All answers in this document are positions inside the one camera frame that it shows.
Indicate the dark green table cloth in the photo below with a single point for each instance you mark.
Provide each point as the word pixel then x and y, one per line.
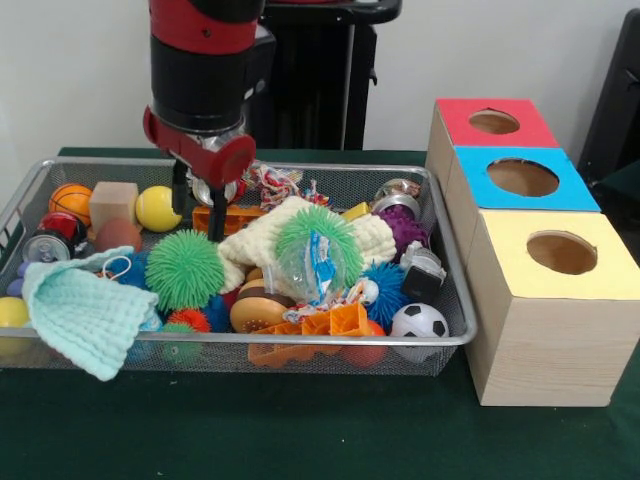
pixel 300 430

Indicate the clear shallow bin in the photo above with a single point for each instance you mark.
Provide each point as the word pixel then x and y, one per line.
pixel 400 180

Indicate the small orange basketball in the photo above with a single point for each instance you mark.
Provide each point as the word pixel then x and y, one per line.
pixel 70 202

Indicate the black and white soccer ball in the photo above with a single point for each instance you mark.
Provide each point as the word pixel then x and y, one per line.
pixel 420 322

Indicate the brown rubber ball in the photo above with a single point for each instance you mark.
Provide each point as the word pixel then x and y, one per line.
pixel 118 236

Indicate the cream yellow cloth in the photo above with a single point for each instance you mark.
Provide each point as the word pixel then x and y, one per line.
pixel 252 240

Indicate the yellow ball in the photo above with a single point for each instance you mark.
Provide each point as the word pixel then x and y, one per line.
pixel 158 208

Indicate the black stand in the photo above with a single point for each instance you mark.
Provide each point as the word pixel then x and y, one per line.
pixel 620 120

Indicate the wooden box with three holes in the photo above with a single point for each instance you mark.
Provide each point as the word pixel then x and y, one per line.
pixel 540 350

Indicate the pale wooden block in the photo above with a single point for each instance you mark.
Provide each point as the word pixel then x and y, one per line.
pixel 112 202

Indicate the orange plastic toy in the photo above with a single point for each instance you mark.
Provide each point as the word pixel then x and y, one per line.
pixel 320 330
pixel 240 218

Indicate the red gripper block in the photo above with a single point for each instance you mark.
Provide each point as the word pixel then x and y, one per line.
pixel 215 155

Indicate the mint green cloth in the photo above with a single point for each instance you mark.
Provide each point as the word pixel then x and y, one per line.
pixel 85 320

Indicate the colourful dotted cloth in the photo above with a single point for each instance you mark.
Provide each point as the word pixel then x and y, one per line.
pixel 290 185

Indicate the toy burger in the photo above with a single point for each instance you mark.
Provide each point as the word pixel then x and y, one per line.
pixel 255 312

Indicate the small green spiky ball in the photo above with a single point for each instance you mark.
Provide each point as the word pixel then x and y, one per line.
pixel 185 270

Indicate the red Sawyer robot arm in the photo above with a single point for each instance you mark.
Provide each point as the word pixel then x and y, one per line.
pixel 205 60

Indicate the small silver tin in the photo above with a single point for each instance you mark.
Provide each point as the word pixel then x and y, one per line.
pixel 232 192

